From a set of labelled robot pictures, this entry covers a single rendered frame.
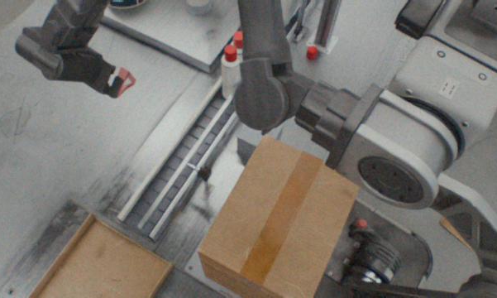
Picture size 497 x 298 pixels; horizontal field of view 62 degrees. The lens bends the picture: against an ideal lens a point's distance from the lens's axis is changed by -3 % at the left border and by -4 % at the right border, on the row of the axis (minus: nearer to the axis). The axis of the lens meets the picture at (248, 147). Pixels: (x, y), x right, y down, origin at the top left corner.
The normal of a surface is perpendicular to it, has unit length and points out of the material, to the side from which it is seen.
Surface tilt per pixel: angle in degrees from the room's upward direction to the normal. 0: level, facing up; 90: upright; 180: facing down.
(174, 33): 0
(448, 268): 0
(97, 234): 0
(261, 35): 42
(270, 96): 50
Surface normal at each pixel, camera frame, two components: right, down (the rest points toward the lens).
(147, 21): 0.04, -0.46
